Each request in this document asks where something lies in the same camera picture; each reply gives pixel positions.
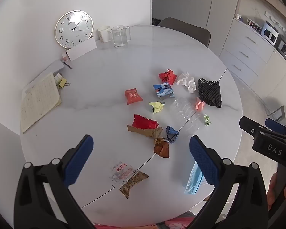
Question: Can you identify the brown snack packet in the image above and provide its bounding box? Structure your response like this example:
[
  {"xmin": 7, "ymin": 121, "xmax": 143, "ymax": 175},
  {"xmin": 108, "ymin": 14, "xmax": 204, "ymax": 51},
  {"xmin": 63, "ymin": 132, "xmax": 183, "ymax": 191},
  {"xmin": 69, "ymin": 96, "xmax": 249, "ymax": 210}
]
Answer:
[{"xmin": 118, "ymin": 171, "xmax": 149, "ymax": 199}]

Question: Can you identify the person's right hand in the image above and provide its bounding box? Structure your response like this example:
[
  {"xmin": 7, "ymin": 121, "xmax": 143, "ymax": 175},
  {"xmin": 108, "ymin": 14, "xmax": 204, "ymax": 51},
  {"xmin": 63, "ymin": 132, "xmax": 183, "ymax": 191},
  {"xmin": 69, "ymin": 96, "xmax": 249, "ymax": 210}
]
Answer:
[{"xmin": 267, "ymin": 172, "xmax": 278, "ymax": 211}]

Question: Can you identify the yellow binder clip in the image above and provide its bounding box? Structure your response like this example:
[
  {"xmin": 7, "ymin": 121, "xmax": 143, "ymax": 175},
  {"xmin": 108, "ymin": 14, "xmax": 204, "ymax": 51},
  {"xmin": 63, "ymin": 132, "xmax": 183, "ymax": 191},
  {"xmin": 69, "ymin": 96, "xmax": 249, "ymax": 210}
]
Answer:
[{"xmin": 57, "ymin": 77, "xmax": 71, "ymax": 89}]

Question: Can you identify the blue eagle print box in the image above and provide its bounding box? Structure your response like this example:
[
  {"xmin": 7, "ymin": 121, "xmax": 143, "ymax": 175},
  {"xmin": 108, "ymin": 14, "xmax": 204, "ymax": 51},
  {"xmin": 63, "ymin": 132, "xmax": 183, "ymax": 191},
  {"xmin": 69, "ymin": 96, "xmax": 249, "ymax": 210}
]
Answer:
[{"xmin": 153, "ymin": 83, "xmax": 175, "ymax": 100}]

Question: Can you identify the white paper sheet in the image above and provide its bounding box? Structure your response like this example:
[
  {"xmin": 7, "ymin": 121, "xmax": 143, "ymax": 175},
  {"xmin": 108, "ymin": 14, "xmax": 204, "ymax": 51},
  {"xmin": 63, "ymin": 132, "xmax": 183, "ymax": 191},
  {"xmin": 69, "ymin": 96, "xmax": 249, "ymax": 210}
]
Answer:
[{"xmin": 22, "ymin": 59, "xmax": 65, "ymax": 93}]

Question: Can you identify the silver black toaster oven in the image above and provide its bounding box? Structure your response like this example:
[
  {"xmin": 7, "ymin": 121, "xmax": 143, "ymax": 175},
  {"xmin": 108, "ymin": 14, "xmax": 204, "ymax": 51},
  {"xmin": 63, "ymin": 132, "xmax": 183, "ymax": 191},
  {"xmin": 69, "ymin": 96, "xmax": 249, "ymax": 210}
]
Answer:
[{"xmin": 276, "ymin": 37, "xmax": 286, "ymax": 60}]

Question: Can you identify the white microwave oven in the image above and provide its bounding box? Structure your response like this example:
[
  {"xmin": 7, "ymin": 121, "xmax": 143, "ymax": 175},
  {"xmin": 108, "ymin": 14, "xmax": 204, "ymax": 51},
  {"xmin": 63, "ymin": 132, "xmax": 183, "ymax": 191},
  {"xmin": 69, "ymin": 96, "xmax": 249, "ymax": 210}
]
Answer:
[{"xmin": 261, "ymin": 21, "xmax": 279, "ymax": 46}]

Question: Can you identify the white folded card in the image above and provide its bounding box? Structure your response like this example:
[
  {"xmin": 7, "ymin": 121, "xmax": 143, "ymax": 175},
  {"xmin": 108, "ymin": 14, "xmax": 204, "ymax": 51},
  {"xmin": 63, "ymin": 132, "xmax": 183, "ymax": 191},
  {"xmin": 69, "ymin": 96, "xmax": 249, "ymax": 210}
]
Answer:
[{"xmin": 65, "ymin": 36, "xmax": 97, "ymax": 62}]

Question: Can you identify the person's pink patterned clothing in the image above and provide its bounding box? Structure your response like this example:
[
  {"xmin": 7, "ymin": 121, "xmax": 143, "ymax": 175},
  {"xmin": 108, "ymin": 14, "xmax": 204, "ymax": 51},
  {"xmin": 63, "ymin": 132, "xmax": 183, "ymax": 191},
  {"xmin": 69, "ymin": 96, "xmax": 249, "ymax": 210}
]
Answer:
[{"xmin": 95, "ymin": 213, "xmax": 196, "ymax": 229}]

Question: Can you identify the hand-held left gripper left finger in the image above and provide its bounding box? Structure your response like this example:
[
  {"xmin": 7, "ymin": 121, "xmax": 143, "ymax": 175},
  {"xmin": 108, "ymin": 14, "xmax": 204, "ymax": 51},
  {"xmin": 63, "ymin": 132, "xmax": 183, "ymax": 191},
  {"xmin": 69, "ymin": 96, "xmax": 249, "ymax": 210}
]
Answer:
[{"xmin": 14, "ymin": 134, "xmax": 96, "ymax": 229}]

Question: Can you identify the tall white cabinet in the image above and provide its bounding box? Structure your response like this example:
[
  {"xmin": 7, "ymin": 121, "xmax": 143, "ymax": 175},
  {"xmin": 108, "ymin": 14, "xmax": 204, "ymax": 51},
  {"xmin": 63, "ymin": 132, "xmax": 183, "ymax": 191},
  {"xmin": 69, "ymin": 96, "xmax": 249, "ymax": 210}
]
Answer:
[{"xmin": 190, "ymin": 0, "xmax": 242, "ymax": 29}]

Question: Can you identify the black foam net sleeve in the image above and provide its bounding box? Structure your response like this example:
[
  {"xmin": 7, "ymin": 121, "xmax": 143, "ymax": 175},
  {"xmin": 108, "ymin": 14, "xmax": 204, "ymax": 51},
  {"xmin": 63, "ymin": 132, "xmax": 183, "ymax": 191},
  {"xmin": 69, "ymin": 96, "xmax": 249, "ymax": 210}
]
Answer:
[{"xmin": 197, "ymin": 78, "xmax": 222, "ymax": 108}]

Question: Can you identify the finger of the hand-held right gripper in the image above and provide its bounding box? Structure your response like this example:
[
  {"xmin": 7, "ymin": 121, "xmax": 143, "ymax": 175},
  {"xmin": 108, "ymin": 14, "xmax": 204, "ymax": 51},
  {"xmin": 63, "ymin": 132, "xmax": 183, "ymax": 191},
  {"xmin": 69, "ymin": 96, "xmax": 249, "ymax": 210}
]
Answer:
[
  {"xmin": 239, "ymin": 116, "xmax": 272, "ymax": 138},
  {"xmin": 264, "ymin": 118, "xmax": 286, "ymax": 139}
]

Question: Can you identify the grey stool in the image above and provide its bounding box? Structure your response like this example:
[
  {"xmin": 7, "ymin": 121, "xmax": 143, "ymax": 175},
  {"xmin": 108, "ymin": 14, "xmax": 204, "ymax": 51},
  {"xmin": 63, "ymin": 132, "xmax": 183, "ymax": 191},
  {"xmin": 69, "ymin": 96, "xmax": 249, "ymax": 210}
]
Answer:
[{"xmin": 264, "ymin": 105, "xmax": 286, "ymax": 124}]

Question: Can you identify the white plastic bag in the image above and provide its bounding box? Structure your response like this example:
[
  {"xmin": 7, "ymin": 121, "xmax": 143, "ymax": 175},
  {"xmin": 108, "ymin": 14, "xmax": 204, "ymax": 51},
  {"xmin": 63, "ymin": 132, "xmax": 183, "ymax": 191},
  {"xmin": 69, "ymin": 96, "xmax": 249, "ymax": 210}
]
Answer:
[{"xmin": 176, "ymin": 72, "xmax": 196, "ymax": 93}]

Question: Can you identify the white mug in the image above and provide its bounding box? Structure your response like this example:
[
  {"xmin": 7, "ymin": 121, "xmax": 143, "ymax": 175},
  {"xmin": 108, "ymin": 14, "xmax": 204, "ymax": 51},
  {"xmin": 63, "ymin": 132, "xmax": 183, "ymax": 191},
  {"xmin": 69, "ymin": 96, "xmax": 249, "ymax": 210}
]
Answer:
[{"xmin": 97, "ymin": 25, "xmax": 113, "ymax": 43}]

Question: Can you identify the red paper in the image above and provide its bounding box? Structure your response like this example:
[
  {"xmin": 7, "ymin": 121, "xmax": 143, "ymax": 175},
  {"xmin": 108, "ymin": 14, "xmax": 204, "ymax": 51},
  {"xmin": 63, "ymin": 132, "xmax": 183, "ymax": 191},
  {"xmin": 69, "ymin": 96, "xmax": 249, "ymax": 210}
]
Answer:
[{"xmin": 159, "ymin": 69, "xmax": 177, "ymax": 85}]

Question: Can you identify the clear wrapper with red print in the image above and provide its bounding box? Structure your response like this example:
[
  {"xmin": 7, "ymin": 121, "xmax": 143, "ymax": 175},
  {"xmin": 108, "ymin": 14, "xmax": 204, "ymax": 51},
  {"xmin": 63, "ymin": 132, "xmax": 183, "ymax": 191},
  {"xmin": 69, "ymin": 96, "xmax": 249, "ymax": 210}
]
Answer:
[{"xmin": 109, "ymin": 161, "xmax": 137, "ymax": 188}]

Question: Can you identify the clear plastic bottle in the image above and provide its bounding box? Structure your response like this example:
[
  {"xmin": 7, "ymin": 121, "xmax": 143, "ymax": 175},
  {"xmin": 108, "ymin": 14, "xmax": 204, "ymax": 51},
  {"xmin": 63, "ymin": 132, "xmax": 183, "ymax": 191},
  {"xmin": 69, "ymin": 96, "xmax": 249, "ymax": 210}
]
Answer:
[{"xmin": 170, "ymin": 97, "xmax": 206, "ymax": 139}]

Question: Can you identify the brown foil wrapper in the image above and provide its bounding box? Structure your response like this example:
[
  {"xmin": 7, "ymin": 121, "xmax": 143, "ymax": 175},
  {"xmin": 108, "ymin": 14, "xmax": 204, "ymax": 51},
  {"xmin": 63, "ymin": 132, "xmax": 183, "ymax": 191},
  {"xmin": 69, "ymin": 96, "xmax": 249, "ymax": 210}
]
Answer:
[{"xmin": 153, "ymin": 137, "xmax": 170, "ymax": 158}]

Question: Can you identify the cream lined notebook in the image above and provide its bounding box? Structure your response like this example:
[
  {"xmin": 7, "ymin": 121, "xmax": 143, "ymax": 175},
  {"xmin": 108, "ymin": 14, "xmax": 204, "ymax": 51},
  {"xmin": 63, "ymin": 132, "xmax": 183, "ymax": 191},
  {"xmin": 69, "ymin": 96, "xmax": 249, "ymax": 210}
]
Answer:
[{"xmin": 20, "ymin": 72, "xmax": 62, "ymax": 133}]

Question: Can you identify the clear glass pitcher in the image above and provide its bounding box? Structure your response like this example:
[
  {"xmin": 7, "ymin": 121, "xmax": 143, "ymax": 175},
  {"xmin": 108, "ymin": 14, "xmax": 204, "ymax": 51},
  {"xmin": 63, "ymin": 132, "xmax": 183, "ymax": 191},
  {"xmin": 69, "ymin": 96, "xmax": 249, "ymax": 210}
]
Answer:
[{"xmin": 111, "ymin": 25, "xmax": 131, "ymax": 48}]

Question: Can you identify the blue crumpled paper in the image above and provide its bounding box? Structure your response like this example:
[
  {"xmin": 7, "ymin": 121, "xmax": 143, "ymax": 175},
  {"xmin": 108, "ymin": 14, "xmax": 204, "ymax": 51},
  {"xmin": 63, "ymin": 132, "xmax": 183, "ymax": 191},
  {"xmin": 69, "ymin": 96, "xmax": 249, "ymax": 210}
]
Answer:
[{"xmin": 166, "ymin": 125, "xmax": 180, "ymax": 144}]

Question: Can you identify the white spice rack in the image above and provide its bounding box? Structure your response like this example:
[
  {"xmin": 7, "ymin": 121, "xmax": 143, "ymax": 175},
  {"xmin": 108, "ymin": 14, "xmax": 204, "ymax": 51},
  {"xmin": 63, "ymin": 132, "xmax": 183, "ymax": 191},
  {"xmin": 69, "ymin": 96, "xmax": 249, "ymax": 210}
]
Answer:
[{"xmin": 247, "ymin": 17, "xmax": 263, "ymax": 32}]

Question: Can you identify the yellow paper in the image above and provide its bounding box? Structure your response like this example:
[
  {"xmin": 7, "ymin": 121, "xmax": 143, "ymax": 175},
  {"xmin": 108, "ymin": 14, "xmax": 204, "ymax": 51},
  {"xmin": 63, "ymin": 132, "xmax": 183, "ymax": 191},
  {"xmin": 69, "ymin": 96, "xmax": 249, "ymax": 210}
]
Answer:
[{"xmin": 148, "ymin": 101, "xmax": 166, "ymax": 114}]

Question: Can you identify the pink crumpled paper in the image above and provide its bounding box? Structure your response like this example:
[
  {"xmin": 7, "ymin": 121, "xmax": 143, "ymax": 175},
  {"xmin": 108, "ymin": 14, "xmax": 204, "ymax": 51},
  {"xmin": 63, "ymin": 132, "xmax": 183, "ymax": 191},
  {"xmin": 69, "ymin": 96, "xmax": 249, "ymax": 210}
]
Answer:
[{"xmin": 195, "ymin": 97, "xmax": 206, "ymax": 112}]

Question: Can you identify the white drawer cabinet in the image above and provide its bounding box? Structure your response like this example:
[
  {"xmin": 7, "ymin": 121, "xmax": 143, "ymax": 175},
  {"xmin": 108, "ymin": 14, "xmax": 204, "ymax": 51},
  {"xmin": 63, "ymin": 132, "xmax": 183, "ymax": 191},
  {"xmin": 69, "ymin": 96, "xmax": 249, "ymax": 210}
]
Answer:
[{"xmin": 219, "ymin": 19, "xmax": 277, "ymax": 86}]

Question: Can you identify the blue face mask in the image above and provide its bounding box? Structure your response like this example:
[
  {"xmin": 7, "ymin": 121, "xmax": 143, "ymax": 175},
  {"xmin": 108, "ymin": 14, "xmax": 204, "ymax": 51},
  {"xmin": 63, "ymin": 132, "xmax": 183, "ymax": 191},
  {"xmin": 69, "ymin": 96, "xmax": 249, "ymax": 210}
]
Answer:
[{"xmin": 183, "ymin": 161, "xmax": 211, "ymax": 195}]

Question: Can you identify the dark grey dining chair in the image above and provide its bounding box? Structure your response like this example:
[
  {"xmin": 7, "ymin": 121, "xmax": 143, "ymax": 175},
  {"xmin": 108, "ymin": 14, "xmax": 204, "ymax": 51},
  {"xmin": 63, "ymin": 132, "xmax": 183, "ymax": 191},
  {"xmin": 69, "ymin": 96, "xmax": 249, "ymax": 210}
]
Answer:
[{"xmin": 157, "ymin": 17, "xmax": 211, "ymax": 48}]

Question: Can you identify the white power strip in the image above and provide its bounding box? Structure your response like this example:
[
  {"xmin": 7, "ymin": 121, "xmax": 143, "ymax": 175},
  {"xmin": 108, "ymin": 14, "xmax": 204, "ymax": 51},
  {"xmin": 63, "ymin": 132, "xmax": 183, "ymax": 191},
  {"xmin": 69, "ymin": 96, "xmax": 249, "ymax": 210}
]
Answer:
[{"xmin": 264, "ymin": 11, "xmax": 286, "ymax": 34}]

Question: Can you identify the orange snack packet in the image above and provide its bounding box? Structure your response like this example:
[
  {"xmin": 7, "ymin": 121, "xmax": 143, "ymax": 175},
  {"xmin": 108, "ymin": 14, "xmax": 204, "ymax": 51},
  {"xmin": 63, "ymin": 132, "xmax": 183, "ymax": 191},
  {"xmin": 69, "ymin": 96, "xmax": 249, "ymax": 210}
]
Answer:
[{"xmin": 124, "ymin": 88, "xmax": 144, "ymax": 105}]

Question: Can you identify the round white wall clock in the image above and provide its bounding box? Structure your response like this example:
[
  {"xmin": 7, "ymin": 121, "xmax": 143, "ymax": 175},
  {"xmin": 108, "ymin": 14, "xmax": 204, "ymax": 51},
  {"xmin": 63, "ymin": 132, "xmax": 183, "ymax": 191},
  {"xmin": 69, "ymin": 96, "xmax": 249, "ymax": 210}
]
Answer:
[{"xmin": 54, "ymin": 10, "xmax": 95, "ymax": 49}]

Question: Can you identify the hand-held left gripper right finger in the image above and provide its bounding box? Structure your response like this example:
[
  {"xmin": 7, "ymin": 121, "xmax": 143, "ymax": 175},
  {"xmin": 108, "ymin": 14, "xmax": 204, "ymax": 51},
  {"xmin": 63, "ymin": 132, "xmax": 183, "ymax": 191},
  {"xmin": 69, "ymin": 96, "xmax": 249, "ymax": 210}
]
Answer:
[{"xmin": 189, "ymin": 135, "xmax": 268, "ymax": 229}]

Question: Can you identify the red and brown torn carton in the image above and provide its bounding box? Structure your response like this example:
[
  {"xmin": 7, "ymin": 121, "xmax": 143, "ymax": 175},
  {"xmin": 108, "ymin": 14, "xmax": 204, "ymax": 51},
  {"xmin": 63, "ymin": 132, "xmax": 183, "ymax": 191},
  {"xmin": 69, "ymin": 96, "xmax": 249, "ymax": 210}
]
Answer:
[{"xmin": 127, "ymin": 114, "xmax": 163, "ymax": 138}]

